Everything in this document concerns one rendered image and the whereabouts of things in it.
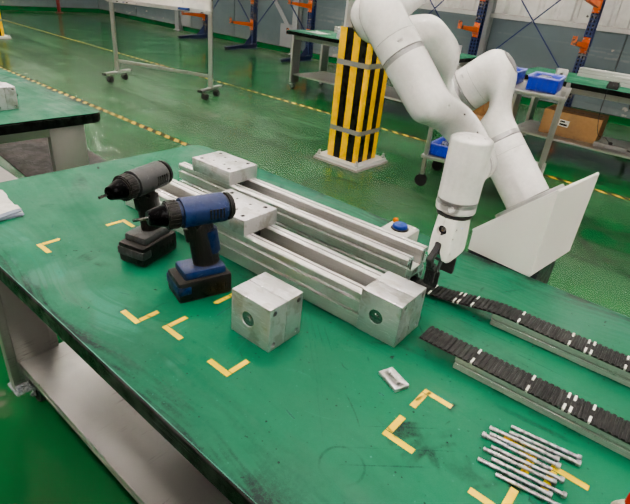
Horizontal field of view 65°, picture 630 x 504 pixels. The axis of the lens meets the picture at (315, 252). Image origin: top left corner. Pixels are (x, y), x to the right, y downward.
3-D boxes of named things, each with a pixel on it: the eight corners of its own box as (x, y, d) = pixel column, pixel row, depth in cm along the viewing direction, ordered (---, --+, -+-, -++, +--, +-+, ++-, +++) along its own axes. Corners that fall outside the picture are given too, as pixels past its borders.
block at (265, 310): (307, 326, 99) (311, 287, 95) (268, 353, 91) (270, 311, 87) (271, 305, 105) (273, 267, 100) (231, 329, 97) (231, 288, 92)
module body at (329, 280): (381, 307, 108) (387, 274, 104) (355, 327, 101) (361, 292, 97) (155, 196, 149) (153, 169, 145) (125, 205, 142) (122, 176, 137)
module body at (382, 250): (421, 276, 121) (428, 246, 117) (401, 292, 114) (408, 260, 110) (204, 182, 162) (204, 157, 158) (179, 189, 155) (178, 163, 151)
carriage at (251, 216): (275, 233, 122) (277, 208, 119) (243, 247, 114) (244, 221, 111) (230, 212, 130) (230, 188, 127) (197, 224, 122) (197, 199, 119)
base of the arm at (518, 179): (514, 210, 149) (486, 156, 151) (575, 182, 135) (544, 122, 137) (484, 223, 136) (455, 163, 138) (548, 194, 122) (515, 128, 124)
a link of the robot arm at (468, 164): (449, 186, 109) (431, 196, 103) (463, 127, 103) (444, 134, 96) (485, 197, 105) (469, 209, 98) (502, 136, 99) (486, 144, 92)
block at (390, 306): (423, 320, 105) (432, 283, 100) (393, 348, 96) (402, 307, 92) (387, 303, 110) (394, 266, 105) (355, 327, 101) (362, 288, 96)
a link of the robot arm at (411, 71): (411, 65, 112) (475, 183, 112) (375, 70, 100) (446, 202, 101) (444, 40, 106) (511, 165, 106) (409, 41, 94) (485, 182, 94)
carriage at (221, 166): (256, 186, 148) (257, 164, 145) (229, 194, 140) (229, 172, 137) (220, 171, 156) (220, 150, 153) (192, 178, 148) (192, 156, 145)
